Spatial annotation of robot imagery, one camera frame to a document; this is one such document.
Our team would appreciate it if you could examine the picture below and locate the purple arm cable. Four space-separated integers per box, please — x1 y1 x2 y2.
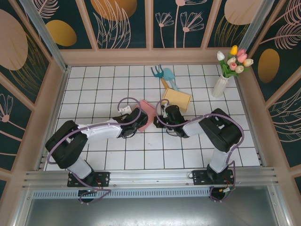
155 99 244 203
47 97 143 205

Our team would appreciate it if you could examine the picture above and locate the pink paper box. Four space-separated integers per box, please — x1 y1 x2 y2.
136 100 157 132

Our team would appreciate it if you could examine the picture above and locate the aluminium rail frame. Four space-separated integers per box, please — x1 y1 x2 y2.
22 166 279 191

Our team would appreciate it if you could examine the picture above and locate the aluminium side rail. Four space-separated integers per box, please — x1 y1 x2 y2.
235 76 268 167
35 66 71 171

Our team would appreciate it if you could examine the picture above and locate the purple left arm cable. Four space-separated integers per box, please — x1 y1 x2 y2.
47 97 143 205

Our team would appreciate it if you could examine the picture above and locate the light blue garden trowel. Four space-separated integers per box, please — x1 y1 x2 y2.
163 68 179 92

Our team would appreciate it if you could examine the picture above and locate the white ribbed vase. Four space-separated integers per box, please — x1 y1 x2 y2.
211 75 230 98

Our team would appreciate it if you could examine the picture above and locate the teal garden rake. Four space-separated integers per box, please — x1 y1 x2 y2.
150 65 171 89

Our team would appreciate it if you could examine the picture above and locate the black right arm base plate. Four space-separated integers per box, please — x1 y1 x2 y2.
192 169 236 186

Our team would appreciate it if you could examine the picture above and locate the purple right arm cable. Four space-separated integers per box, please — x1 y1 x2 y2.
155 99 244 203

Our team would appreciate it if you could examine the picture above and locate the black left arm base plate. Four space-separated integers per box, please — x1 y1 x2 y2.
67 169 111 188

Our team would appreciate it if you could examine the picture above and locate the slotted metal strip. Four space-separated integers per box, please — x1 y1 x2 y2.
32 188 212 200

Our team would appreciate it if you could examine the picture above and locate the aluminium corner post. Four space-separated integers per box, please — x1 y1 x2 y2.
237 0 277 54
18 0 71 73

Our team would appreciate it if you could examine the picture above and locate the grey metal sheet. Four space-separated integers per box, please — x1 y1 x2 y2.
23 197 283 226

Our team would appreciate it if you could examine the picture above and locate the yellow paper box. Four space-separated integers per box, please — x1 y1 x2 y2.
163 88 193 113

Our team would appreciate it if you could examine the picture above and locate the artificial tulip bouquet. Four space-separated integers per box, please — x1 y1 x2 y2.
216 45 254 79

